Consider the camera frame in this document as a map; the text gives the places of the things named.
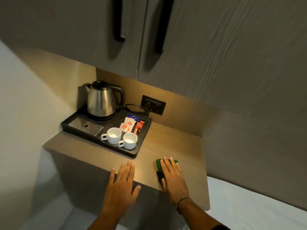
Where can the person's right hand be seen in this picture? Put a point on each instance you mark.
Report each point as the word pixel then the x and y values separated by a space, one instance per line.
pixel 175 182

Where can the person's left hand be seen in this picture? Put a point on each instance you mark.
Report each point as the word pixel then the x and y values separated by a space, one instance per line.
pixel 121 191

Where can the green scrub pad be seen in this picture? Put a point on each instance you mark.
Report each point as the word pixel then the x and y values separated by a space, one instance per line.
pixel 158 165

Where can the person's left forearm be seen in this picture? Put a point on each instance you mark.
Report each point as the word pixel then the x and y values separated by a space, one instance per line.
pixel 108 220

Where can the person's right forearm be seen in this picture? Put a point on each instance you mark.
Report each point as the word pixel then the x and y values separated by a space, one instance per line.
pixel 196 217

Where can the person's black right sleeve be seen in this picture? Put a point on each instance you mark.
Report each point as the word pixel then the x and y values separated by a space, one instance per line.
pixel 220 228

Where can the thin wrist band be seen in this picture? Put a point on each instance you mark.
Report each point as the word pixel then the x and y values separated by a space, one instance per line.
pixel 180 200

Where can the grey base cabinet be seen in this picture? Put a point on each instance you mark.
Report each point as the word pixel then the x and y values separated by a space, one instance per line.
pixel 79 179

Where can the white ceramic cup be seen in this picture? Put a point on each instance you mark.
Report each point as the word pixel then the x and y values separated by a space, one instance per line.
pixel 114 137
pixel 130 142

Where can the white sachet with red print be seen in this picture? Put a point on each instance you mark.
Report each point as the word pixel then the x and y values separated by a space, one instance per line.
pixel 125 128
pixel 129 120

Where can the red stick sachets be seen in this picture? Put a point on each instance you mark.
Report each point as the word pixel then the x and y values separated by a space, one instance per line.
pixel 138 128

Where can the black hospitality tray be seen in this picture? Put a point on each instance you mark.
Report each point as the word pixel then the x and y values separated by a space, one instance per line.
pixel 112 122

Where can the perforated metal drip grate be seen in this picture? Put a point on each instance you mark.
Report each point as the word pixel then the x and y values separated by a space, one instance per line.
pixel 84 125

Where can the blue sachet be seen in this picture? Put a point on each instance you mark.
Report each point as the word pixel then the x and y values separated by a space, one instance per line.
pixel 133 116

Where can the smooth grey side panel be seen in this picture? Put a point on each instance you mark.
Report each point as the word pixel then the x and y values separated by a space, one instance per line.
pixel 251 155

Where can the white bed sheet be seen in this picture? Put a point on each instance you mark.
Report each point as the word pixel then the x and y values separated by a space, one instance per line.
pixel 251 208

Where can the steel electric kettle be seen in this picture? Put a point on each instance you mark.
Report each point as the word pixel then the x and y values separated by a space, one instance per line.
pixel 100 102

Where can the grey wood-grain cabinet door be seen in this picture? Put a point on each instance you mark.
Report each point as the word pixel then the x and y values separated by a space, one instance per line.
pixel 227 57
pixel 60 28

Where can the black wall socket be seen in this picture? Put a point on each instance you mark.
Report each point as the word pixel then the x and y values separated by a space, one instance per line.
pixel 157 105

